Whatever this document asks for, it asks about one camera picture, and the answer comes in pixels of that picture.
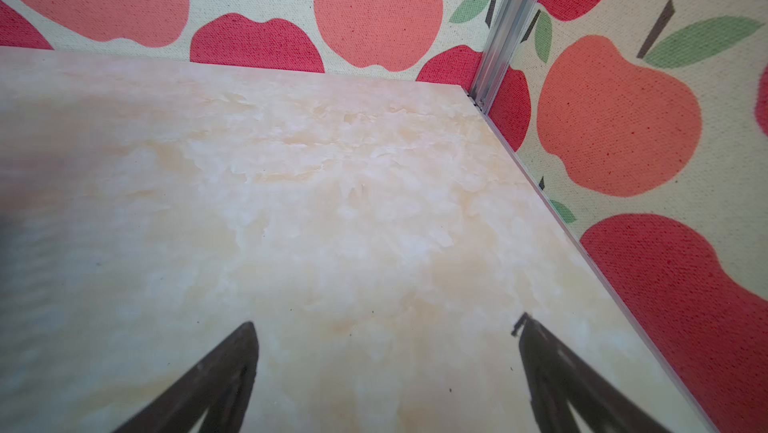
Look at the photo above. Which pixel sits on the right rear aluminium corner post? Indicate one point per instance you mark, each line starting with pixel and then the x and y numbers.
pixel 506 33

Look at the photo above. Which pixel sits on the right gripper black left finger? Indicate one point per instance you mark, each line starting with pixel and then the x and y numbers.
pixel 213 395

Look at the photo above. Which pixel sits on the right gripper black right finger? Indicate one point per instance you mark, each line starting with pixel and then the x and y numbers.
pixel 567 393

